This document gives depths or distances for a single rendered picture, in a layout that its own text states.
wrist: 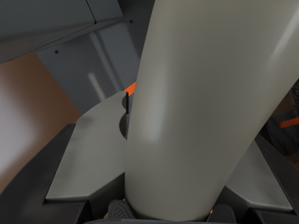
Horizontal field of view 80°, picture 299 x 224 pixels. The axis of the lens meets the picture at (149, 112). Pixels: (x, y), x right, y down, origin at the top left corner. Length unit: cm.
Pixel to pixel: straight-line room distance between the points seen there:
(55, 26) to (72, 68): 75
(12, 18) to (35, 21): 5
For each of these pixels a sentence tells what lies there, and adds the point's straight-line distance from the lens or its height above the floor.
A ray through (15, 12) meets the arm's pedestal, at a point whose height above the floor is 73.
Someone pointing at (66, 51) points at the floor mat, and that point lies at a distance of 115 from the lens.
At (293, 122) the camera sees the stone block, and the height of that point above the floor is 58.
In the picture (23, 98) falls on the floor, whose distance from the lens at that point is 145.
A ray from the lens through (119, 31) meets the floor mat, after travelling 103.
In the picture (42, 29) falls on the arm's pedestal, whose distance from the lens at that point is 39.
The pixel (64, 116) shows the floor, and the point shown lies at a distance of 137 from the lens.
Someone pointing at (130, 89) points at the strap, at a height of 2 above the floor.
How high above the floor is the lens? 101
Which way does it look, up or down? 60 degrees down
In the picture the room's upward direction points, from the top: 171 degrees counter-clockwise
